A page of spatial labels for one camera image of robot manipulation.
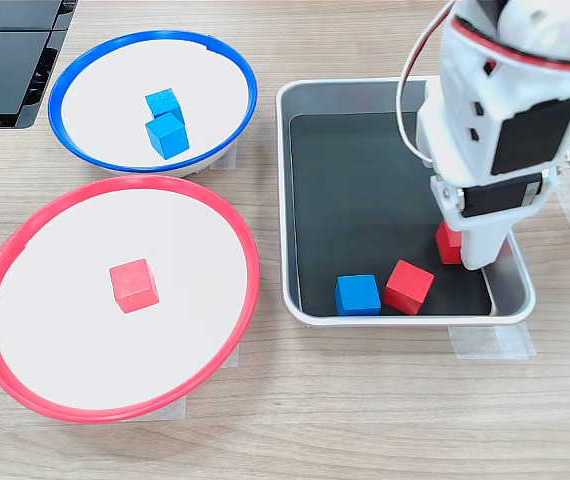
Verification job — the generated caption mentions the red wooden cube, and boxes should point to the red wooden cube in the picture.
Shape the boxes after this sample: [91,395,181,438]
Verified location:
[435,222,464,265]
[108,258,160,315]
[382,259,436,316]

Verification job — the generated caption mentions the blue wooden cube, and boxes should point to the blue wooden cube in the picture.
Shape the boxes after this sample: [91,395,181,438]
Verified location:
[333,273,383,317]
[145,112,191,161]
[144,88,186,126]

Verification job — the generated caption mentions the silver metal tray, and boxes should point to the silver metal tray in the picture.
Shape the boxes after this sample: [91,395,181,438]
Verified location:
[274,76,537,329]

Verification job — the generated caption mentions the black tray liner mat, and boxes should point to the black tray liner mat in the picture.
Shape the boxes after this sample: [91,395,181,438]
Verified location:
[288,112,495,319]

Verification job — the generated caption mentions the white dish blue rim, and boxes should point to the white dish blue rim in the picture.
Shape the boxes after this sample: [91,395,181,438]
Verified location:
[47,29,260,179]

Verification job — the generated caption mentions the white dish red rim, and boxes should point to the white dish red rim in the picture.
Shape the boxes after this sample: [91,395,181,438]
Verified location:
[0,173,262,425]

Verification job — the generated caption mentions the black flat device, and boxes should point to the black flat device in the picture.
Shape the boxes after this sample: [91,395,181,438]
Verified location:
[0,0,79,130]

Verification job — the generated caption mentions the red and white servo cable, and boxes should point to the red and white servo cable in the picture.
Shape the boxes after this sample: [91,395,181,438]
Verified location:
[396,0,570,169]

